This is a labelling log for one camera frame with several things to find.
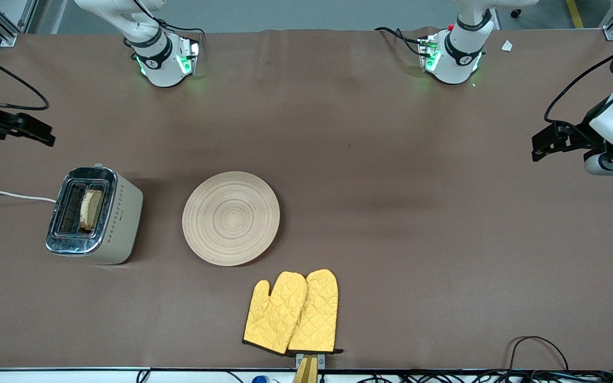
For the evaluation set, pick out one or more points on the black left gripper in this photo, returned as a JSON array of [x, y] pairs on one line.
[[582, 129]]

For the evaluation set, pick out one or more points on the beige chrome two-slot toaster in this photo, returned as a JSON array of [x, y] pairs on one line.
[[120, 218]]

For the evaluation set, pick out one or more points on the brown bread slice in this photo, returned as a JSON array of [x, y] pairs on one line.
[[91, 210]]

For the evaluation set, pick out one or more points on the blue round cap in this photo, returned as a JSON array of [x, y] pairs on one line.
[[259, 379]]

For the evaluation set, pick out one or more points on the small metal bracket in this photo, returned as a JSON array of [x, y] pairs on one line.
[[321, 360]]

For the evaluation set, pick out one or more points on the small white paper scrap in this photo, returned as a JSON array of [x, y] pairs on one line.
[[507, 46]]

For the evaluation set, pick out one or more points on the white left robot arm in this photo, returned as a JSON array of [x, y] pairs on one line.
[[455, 58]]

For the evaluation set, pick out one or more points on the yellow quilted oven mitt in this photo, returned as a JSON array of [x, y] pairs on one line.
[[274, 314], [317, 314]]

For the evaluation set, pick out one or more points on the round wooden plate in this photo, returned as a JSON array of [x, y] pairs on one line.
[[232, 218]]

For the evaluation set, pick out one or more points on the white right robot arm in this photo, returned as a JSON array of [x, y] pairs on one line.
[[160, 66]]

